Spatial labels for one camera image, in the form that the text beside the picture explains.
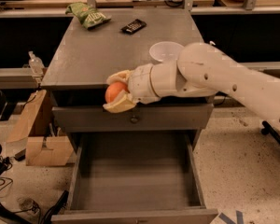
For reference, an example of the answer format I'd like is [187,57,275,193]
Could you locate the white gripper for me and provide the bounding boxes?
[103,63,161,113]

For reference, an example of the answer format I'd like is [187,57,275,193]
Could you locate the clear sanitizer bottle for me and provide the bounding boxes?
[28,51,45,76]

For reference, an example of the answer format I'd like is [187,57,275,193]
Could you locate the blue tape cross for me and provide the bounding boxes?
[217,209,245,224]

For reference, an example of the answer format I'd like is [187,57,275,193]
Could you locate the grey wooden drawer cabinet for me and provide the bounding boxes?
[40,7,224,224]

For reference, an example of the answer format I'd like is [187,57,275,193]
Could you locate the green chip bag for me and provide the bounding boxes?
[65,2,111,29]

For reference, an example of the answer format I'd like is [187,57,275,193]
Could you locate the open grey middle drawer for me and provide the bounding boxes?
[51,131,218,224]

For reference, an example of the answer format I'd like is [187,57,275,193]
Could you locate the closed grey top drawer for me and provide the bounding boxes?
[52,104,213,133]

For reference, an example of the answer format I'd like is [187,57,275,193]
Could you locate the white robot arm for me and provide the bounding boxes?
[103,43,280,131]

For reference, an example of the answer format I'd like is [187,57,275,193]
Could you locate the orange fruit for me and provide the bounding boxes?
[105,81,128,103]

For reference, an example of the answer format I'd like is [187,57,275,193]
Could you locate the black chair base leg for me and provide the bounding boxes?
[261,121,280,145]

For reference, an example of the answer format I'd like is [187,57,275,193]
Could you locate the black cables on floor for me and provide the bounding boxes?
[0,175,69,224]

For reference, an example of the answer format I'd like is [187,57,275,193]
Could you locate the white ceramic bowl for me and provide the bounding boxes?
[149,41,184,63]

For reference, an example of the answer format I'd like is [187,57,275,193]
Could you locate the brown cardboard box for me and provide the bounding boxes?
[7,90,73,167]

